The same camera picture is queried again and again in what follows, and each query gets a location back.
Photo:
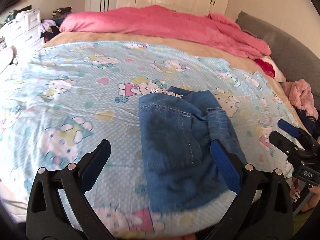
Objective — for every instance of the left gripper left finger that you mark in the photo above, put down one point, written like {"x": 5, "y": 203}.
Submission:
{"x": 58, "y": 207}

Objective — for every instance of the blue denim pants lace hem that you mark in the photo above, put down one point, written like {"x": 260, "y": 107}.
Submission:
{"x": 185, "y": 138}

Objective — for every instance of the left hand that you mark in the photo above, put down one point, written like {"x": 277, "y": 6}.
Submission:
{"x": 189, "y": 237}

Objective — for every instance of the red floral pillow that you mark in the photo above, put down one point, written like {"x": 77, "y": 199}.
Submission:
{"x": 266, "y": 67}

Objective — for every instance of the right hand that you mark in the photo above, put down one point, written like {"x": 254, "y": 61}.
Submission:
{"x": 313, "y": 201}

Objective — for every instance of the light blue cartoon cat sheet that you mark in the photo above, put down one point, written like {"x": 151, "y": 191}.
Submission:
{"x": 66, "y": 99}

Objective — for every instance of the grey quilted headboard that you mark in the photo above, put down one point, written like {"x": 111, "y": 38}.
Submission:
{"x": 294, "y": 59}

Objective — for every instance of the pink fuzzy garment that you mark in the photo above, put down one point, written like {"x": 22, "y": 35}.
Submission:
{"x": 300, "y": 96}

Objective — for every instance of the tan bed cover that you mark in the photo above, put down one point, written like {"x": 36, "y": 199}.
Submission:
{"x": 190, "y": 48}

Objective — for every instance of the white drawer cabinet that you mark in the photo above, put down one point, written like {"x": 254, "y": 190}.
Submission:
{"x": 23, "y": 34}

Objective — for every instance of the pink plush blanket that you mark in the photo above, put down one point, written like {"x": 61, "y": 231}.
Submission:
{"x": 213, "y": 30}

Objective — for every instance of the pile of folded clothes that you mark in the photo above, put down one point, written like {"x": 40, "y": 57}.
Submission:
{"x": 61, "y": 13}

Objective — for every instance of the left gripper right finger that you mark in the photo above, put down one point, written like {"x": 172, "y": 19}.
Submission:
{"x": 262, "y": 207}

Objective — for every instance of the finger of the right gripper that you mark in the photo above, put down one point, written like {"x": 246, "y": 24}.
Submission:
{"x": 301, "y": 135}
{"x": 285, "y": 145}

